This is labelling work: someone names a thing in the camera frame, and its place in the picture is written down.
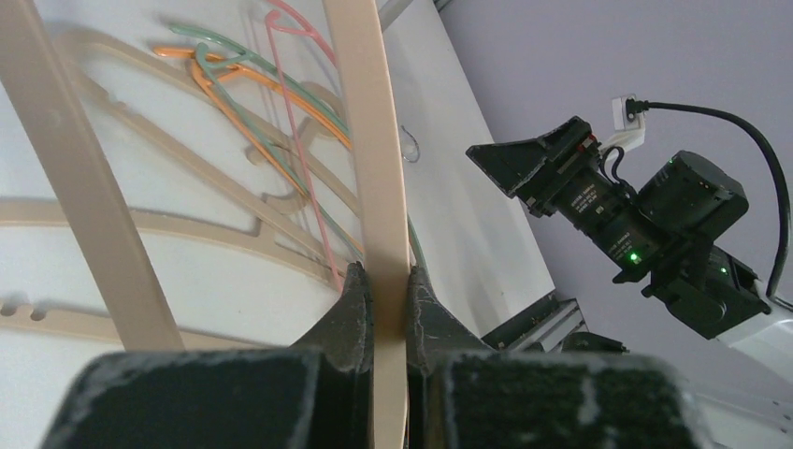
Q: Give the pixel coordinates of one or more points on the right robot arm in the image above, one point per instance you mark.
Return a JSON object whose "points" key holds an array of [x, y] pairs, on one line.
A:
{"points": [[663, 235]]}

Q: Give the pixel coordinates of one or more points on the beige plastic hanger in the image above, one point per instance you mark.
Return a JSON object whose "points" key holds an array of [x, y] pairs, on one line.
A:
{"points": [[77, 43], [155, 223], [52, 116], [91, 326]]}

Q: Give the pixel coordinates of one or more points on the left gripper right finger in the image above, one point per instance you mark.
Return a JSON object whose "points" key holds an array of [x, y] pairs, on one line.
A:
{"points": [[465, 394]]}

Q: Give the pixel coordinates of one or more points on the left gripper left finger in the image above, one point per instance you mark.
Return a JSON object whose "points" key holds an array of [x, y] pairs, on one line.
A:
{"points": [[314, 393]]}

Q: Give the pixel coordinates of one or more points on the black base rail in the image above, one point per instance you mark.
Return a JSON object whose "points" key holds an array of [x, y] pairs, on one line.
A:
{"points": [[551, 325]]}

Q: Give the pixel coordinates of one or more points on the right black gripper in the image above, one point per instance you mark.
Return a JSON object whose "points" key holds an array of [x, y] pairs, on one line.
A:
{"points": [[559, 173]]}

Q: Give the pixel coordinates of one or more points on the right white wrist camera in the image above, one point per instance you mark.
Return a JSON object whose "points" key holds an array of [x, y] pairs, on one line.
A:
{"points": [[629, 127]]}

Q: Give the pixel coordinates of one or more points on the pink wire hanger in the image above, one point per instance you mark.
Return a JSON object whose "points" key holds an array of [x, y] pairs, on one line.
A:
{"points": [[271, 25]]}

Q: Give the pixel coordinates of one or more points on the orange wire hanger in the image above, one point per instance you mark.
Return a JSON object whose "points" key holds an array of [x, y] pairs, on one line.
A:
{"points": [[208, 67]]}

